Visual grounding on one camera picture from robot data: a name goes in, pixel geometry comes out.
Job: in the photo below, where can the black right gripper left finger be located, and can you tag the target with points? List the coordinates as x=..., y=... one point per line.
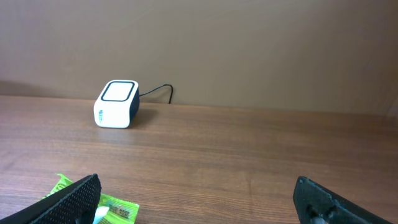
x=76, y=203

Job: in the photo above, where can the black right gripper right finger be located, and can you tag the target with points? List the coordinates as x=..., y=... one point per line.
x=316, y=204

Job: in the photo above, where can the green gummy candy bag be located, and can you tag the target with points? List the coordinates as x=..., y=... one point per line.
x=113, y=210

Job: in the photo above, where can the white barcode scanner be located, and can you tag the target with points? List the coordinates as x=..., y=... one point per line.
x=117, y=104

